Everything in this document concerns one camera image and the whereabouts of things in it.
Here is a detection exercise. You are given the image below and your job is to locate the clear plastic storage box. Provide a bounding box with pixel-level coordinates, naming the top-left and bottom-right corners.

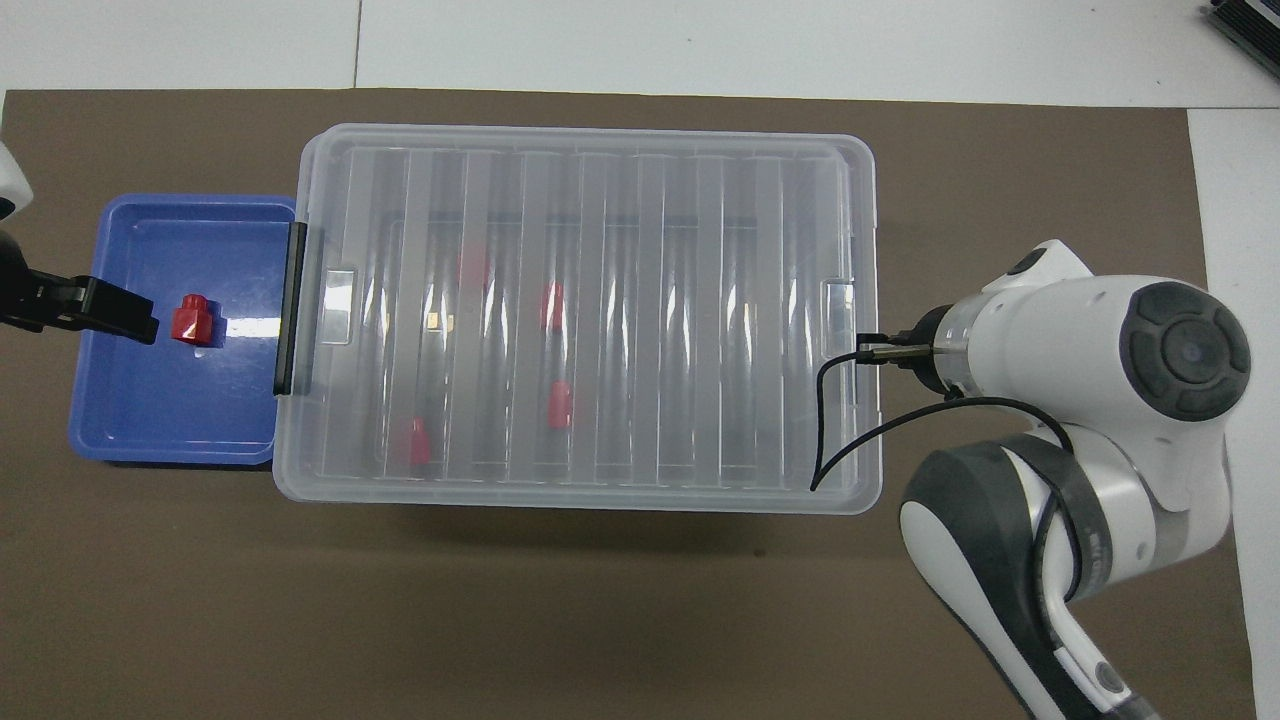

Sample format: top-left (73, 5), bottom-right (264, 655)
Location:
top-left (274, 130), bottom-right (879, 511)

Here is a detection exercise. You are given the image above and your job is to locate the brown table mat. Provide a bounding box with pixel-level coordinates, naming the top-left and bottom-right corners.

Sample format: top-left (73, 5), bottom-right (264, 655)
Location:
top-left (0, 88), bottom-right (1259, 720)

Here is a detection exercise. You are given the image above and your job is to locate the grey ridged metal device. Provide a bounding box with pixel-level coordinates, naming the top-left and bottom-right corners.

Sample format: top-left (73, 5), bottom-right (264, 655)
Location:
top-left (1203, 0), bottom-right (1280, 66)

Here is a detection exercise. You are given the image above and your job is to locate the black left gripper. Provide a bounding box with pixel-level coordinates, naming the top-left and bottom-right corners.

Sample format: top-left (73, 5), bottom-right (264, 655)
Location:
top-left (0, 232), bottom-right (160, 347)

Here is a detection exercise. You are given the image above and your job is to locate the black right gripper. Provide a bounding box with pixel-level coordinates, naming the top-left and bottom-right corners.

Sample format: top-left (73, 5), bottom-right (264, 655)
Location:
top-left (894, 304), bottom-right (963, 393)

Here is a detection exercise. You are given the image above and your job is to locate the clear ribbed box lid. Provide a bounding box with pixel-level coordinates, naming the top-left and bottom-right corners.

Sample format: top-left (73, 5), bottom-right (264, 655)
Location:
top-left (272, 123), bottom-right (883, 517)

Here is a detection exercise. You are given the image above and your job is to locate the black box latch handle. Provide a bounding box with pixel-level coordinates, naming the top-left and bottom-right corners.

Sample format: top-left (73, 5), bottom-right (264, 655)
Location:
top-left (274, 222), bottom-right (326, 398)

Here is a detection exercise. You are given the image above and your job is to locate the blue plastic tray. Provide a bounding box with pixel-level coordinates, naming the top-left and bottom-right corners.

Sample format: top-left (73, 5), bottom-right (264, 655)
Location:
top-left (68, 193), bottom-right (301, 469)

